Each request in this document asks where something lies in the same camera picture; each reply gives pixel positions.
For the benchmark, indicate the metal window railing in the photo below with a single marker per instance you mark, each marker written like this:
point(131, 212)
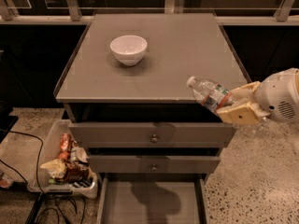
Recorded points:
point(227, 12)

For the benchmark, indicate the brass drawer knob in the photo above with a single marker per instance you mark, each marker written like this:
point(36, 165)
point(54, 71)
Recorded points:
point(154, 138)
point(154, 167)

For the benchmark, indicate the red white floor object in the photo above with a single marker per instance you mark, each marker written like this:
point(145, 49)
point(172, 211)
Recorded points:
point(5, 181)

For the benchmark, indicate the yellow snack bag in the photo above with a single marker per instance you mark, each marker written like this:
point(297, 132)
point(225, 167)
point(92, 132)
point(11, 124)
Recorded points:
point(56, 168)

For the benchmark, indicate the top grey drawer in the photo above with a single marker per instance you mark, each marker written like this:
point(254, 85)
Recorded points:
point(138, 134)

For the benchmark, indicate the white ceramic bowl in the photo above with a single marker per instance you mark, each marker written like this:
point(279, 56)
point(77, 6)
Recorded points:
point(129, 49)

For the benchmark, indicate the bottom grey open drawer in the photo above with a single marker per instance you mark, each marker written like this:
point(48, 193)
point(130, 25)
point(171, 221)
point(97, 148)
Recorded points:
point(152, 199)

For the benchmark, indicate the clear plastic storage bin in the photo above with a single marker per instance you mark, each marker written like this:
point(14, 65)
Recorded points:
point(40, 181)

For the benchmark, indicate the middle grey drawer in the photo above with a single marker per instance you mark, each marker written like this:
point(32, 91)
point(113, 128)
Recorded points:
point(142, 164)

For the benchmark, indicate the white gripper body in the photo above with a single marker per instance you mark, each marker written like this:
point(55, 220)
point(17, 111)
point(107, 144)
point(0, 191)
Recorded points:
point(277, 97)

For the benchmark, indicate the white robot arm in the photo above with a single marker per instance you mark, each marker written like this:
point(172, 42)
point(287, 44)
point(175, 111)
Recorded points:
point(276, 98)

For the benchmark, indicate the grey drawer cabinet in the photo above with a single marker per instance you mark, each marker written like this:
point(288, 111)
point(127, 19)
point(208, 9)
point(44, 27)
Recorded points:
point(96, 87)

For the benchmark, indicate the brass middle drawer knob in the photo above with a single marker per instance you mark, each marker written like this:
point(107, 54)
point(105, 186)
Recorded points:
point(154, 167)

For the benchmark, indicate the clear plastic water bottle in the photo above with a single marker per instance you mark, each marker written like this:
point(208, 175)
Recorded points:
point(216, 98)

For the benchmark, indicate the brown snack packet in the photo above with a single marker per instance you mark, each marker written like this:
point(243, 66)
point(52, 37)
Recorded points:
point(76, 172)

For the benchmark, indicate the red snack can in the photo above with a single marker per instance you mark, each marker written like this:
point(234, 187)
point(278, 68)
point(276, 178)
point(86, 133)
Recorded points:
point(66, 142)

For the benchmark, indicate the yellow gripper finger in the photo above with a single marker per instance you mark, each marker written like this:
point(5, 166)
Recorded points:
point(246, 114)
point(246, 91)

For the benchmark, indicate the brass top drawer knob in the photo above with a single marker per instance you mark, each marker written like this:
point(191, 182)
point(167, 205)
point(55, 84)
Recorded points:
point(154, 138)

